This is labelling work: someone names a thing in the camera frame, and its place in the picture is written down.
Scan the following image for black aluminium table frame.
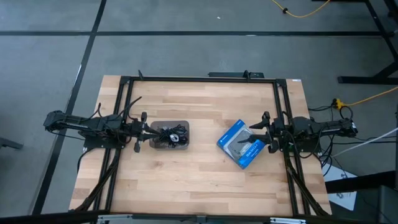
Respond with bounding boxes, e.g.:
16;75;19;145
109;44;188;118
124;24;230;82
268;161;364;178
70;70;332;218

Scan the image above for yellow extension cord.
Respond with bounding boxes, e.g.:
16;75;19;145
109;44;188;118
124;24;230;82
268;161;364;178
270;0;331;19

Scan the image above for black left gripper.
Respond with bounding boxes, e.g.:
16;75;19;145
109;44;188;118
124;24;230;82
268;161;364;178
131;111;163;154

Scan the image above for black floor cables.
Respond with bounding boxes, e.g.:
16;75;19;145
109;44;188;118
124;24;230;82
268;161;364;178
307;105;398;177

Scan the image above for grey plastic tray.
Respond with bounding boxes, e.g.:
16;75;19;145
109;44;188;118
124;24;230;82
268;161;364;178
149;120;190;150

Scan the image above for grey furniture foot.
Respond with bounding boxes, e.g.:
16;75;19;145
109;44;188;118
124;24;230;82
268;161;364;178
0;136;24;151

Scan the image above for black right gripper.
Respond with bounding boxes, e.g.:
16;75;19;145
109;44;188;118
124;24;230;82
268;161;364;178
238;111;285;154

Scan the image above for black floor bar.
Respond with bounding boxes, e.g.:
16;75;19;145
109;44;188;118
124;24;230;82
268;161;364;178
325;170;396;194

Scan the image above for dark grey box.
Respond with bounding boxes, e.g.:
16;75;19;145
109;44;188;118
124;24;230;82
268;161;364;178
376;185;398;224

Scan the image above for silver metal bracket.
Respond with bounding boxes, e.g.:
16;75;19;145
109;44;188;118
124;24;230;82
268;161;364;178
97;213;134;224
269;217;307;224

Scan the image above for black rig beam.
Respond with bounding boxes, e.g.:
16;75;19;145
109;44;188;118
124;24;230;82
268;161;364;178
0;210;398;224

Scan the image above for blue game controller package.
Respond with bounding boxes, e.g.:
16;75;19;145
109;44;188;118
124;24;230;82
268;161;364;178
216;118;267;170

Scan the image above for white floor cable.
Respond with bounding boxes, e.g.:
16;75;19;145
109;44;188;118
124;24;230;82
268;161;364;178
331;126;398;158

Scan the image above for yellow cord with plug block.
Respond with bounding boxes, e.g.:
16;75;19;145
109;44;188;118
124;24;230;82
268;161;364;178
331;86;398;110

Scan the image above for black metal stand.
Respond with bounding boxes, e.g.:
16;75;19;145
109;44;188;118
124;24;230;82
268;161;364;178
312;0;398;85

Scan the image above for white paper sheet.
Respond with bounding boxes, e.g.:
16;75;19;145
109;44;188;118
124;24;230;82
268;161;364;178
323;163;358;212

